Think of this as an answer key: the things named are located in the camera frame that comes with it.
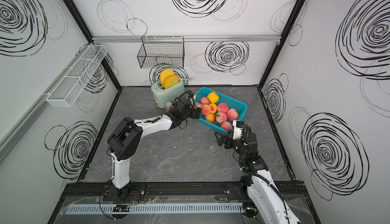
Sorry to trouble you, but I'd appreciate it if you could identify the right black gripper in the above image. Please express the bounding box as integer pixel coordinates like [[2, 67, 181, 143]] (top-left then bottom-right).
[[215, 130, 247, 159]]

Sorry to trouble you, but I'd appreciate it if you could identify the pink peach with leaf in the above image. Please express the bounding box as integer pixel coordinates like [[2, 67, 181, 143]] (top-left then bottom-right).
[[215, 112, 228, 124]]

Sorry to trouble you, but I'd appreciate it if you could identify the yellow peach red spot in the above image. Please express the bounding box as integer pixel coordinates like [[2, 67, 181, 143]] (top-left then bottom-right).
[[207, 92, 219, 104]]

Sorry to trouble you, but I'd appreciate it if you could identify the orange red wrinkled peach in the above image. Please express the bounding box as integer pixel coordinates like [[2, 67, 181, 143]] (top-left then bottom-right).
[[205, 113, 216, 123]]

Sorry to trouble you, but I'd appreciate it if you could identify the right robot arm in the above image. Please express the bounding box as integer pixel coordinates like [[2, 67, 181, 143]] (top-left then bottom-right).
[[215, 124, 301, 224]]

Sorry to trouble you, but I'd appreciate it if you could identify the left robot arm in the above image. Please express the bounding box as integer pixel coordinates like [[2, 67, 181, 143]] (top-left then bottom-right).
[[107, 91, 201, 189]]

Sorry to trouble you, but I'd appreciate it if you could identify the teal plastic basket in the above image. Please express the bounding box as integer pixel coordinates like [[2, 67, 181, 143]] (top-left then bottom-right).
[[196, 87, 248, 134]]

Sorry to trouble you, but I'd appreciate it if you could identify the silver lid spice jar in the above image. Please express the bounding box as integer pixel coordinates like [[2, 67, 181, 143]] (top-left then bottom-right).
[[165, 101, 173, 112]]

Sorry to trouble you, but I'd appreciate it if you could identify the mint green toaster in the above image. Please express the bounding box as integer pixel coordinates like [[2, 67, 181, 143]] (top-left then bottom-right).
[[151, 80, 185, 108]]

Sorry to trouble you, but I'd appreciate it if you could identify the front yellow toast slice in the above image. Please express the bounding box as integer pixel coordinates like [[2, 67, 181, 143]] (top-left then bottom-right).
[[164, 74, 180, 89]]

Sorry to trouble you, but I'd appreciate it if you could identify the yellow toast slice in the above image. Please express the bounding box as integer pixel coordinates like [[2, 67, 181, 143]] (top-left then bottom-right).
[[164, 74, 180, 89], [160, 68, 175, 86]]

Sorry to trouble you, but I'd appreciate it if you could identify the rear yellow toast slice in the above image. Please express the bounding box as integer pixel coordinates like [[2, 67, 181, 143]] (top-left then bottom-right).
[[160, 68, 175, 86]]

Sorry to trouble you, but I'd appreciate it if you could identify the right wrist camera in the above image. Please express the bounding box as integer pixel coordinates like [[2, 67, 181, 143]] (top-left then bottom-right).
[[233, 120, 245, 140]]

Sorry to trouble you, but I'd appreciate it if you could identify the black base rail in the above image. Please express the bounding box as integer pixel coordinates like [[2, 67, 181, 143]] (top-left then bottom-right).
[[62, 181, 307, 202]]

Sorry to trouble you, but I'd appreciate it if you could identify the black wire wall basket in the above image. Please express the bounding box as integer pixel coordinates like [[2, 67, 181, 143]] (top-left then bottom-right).
[[137, 36, 185, 69]]

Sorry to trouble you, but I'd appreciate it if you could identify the aluminium wall rail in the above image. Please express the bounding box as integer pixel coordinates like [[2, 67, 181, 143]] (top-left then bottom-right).
[[91, 35, 281, 43]]

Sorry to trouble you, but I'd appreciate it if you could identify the white mesh wall shelf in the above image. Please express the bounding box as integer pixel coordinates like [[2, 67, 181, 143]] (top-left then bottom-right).
[[46, 45, 108, 107]]

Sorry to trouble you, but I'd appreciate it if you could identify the white slotted cable duct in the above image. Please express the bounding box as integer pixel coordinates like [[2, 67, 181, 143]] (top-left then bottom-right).
[[65, 203, 243, 215]]

